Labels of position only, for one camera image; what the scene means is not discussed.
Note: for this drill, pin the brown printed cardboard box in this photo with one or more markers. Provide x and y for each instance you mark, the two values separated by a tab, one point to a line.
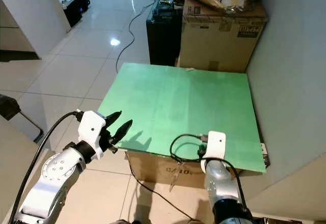
147	168

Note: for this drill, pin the green table cover sheet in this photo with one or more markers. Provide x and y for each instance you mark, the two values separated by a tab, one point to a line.
183	102

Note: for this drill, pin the black equipment case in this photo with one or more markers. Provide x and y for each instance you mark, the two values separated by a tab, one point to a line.
163	35

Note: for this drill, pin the black chair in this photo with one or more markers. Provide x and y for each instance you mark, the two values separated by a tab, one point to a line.
10	107

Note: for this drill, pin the large brown cardboard box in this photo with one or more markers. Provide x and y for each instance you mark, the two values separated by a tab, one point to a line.
214	40

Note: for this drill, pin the beige wooden counter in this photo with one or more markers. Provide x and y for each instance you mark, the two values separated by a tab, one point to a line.
7	183

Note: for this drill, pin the black bag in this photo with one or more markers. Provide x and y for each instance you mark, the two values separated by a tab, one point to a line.
79	10

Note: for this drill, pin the white cabinet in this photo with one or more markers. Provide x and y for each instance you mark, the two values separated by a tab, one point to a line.
35	15

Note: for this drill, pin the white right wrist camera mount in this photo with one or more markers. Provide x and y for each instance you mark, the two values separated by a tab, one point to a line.
215	143

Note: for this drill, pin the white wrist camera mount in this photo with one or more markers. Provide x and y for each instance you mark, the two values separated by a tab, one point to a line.
215	143
92	127

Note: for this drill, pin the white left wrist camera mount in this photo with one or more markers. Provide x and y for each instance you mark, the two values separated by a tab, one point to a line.
92	127

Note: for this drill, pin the metal corner bracket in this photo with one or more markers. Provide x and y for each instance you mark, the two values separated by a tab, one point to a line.
264	155

